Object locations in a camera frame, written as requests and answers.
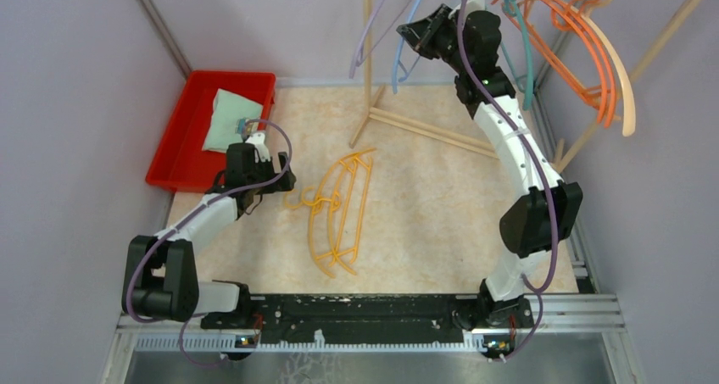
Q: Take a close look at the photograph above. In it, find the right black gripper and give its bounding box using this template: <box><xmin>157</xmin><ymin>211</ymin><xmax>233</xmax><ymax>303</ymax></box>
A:
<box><xmin>398</xmin><ymin>4</ymin><xmax>471</xmax><ymax>75</ymax></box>

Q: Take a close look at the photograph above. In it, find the light blue plastic hanger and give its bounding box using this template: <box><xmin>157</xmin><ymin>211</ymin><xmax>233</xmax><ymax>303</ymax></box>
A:
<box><xmin>391</xmin><ymin>0</ymin><xmax>422</xmax><ymax>94</ymax></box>

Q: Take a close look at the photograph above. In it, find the orange plastic hanger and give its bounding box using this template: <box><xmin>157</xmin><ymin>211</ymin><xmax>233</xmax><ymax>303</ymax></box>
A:
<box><xmin>550</xmin><ymin>0</ymin><xmax>616</xmax><ymax>127</ymax></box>
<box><xmin>491</xmin><ymin>0</ymin><xmax>610</xmax><ymax>125</ymax></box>

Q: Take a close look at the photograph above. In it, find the teal plastic hanger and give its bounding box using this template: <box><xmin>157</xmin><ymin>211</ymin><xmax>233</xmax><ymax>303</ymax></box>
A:
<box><xmin>500</xmin><ymin>0</ymin><xmax>535</xmax><ymax>111</ymax></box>

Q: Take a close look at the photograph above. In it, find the lilac plastic hanger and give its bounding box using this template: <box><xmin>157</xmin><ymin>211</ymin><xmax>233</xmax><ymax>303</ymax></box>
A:
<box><xmin>347</xmin><ymin>0</ymin><xmax>415</xmax><ymax>80</ymax></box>

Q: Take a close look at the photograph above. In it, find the beige plastic hanger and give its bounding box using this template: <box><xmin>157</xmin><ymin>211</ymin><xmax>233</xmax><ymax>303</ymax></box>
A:
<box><xmin>587</xmin><ymin>0</ymin><xmax>636</xmax><ymax>136</ymax></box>

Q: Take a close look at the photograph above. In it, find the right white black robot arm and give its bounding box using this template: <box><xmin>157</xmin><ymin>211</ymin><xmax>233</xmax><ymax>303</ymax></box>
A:
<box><xmin>397</xmin><ymin>5</ymin><xmax>582</xmax><ymax>329</ymax></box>

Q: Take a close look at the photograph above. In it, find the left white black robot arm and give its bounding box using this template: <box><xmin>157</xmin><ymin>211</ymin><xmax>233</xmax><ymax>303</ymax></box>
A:
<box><xmin>120</xmin><ymin>142</ymin><xmax>296</xmax><ymax>328</ymax></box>

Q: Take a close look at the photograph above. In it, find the light green folded cloth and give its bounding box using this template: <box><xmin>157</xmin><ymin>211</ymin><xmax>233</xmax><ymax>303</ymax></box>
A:
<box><xmin>202</xmin><ymin>89</ymin><xmax>263</xmax><ymax>153</ymax></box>

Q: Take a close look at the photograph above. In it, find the red plastic tray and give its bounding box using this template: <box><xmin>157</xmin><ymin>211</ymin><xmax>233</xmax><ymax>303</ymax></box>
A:
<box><xmin>145</xmin><ymin>70</ymin><xmax>276</xmax><ymax>193</ymax></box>

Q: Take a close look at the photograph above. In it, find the wooden clothes rack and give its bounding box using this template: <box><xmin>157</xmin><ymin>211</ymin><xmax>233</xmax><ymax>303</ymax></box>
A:
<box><xmin>349</xmin><ymin>0</ymin><xmax>703</xmax><ymax>172</ymax></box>

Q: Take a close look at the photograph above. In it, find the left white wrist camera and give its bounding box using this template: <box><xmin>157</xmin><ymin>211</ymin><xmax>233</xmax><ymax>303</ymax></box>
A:
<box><xmin>244</xmin><ymin>131</ymin><xmax>271</xmax><ymax>163</ymax></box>

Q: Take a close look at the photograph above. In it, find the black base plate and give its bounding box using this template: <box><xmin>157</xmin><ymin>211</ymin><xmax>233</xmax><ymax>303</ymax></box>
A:
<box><xmin>200</xmin><ymin>292</ymin><xmax>535</xmax><ymax>346</ymax></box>

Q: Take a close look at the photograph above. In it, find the aluminium frame rail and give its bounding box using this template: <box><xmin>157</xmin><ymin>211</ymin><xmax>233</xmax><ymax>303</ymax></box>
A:
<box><xmin>116</xmin><ymin>294</ymin><xmax>625</xmax><ymax>353</ymax></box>

